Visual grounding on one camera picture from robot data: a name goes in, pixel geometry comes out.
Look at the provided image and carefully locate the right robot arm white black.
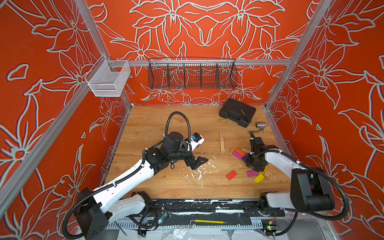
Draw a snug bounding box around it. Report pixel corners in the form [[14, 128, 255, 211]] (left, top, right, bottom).
[[245, 132, 350, 221]]

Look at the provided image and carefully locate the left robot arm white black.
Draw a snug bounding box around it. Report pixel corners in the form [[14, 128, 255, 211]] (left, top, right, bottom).
[[62, 111, 208, 240]]

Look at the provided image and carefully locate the purple building block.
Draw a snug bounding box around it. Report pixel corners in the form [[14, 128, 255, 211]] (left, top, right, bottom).
[[242, 154, 249, 162]]

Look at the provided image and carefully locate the orange building block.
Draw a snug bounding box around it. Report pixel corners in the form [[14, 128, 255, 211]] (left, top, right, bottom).
[[236, 148, 246, 156]]

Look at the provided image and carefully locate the red building block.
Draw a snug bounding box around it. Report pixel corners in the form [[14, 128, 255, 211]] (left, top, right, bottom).
[[226, 171, 238, 181]]

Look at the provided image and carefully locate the yellow block middle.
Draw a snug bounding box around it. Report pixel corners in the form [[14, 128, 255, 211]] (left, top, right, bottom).
[[262, 166, 269, 175]]

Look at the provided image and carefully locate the yellow block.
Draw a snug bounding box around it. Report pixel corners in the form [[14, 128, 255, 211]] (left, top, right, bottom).
[[262, 166, 269, 175], [254, 174, 265, 184]]

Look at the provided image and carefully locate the magenta block lower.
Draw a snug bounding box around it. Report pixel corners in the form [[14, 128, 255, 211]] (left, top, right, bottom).
[[247, 171, 259, 178]]

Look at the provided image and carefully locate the printed natural wood block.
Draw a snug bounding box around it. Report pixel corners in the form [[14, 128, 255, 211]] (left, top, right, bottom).
[[264, 171, 277, 181]]

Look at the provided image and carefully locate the yellow block front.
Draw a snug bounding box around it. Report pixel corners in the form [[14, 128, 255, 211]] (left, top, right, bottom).
[[254, 174, 265, 184]]

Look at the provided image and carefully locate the magenta block near orange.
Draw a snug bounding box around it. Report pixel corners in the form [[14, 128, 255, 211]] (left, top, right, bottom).
[[232, 151, 243, 160]]

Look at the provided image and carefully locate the small silver metal fitting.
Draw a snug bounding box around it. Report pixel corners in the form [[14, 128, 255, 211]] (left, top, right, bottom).
[[255, 122, 267, 132]]

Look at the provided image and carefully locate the black plastic tool case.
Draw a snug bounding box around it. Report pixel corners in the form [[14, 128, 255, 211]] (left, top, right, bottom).
[[219, 99, 256, 128]]

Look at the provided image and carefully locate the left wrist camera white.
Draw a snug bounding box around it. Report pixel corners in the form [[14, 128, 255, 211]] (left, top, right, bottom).
[[187, 133, 205, 151]]

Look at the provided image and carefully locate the yellow pencil on rail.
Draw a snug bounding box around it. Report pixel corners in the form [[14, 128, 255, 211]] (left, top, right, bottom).
[[193, 220, 227, 224]]

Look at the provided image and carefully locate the black wire wall basket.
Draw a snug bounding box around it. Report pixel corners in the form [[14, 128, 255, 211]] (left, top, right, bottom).
[[148, 57, 238, 90]]

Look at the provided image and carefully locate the white mesh wall basket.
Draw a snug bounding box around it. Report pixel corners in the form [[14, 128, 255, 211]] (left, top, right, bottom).
[[85, 55, 131, 97]]

